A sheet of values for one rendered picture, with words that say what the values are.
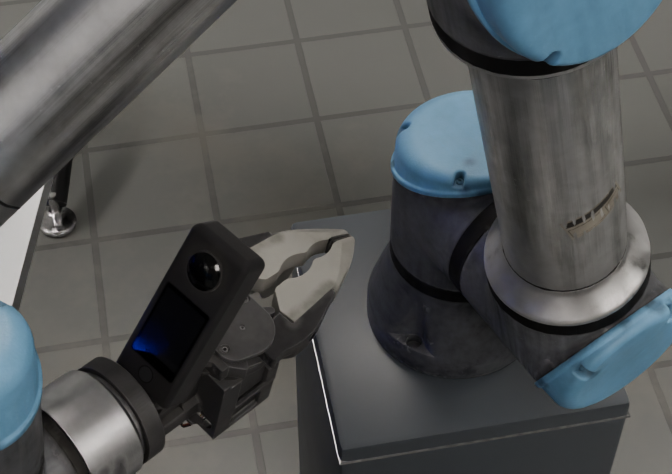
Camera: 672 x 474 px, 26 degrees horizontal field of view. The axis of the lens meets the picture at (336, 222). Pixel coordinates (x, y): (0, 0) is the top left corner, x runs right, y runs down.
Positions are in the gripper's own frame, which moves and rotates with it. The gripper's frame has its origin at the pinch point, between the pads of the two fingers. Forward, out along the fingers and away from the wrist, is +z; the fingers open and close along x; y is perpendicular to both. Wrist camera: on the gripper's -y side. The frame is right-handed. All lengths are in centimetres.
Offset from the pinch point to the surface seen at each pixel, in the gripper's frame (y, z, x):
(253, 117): 108, 84, -73
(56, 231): 112, 43, -77
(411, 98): 103, 106, -57
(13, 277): 22.1, -8.9, -23.1
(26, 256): 22.2, -6.7, -24.3
